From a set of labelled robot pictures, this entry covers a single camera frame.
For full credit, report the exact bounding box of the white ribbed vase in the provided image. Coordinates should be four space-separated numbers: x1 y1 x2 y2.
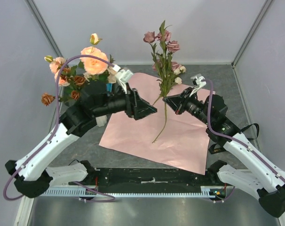
95 115 108 127

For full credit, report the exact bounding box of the left aluminium frame post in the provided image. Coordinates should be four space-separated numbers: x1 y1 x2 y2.
25 0 62 57

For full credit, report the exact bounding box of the aluminium frame post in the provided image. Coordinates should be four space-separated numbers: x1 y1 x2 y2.
25 0 62 57
231 0 275 69

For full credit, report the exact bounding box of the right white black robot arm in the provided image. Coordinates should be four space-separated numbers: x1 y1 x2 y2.
163 87 285 218

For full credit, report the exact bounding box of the peach peony flower stem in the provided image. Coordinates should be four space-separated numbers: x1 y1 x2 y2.
44 56 71 87

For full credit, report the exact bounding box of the purple pink wrapping paper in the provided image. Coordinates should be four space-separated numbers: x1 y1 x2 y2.
99 73 209 175

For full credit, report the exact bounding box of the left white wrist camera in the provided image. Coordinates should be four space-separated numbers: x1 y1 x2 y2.
112 65 134 94

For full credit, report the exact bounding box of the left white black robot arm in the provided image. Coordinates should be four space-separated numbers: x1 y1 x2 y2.
5 82 157 198

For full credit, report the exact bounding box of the cream rose flower stem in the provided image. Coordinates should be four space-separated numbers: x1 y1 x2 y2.
81 57 116 83

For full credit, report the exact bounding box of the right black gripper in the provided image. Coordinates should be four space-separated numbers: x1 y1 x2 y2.
164 87 213 126

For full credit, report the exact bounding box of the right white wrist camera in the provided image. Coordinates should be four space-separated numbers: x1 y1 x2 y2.
190 73 206 97

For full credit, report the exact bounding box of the dark green plastic tray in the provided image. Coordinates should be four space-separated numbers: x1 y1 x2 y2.
60 76 117 106

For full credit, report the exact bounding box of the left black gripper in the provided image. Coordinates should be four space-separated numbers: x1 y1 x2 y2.
93 82 158 120

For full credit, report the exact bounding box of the light blue slotted cable duct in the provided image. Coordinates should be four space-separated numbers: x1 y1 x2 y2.
41 186 221 198

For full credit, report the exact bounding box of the pink peony bud stem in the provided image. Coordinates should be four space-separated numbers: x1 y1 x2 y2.
78 32 110 82

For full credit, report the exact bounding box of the rust brown rose stem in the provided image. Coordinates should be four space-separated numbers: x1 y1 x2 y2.
41 65 87 106

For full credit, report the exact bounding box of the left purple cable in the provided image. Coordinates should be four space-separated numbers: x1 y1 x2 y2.
3 54 117 202

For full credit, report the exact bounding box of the mauve rose flower stem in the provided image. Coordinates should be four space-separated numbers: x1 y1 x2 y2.
142 20 182 144

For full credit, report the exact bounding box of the white small rose stem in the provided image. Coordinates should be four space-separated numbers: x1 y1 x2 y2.
153 65 186 105

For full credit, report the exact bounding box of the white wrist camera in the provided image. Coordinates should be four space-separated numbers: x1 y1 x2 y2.
190 73 206 97
112 65 134 94

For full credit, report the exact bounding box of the right aluminium frame post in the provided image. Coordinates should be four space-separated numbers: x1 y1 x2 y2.
231 0 275 69

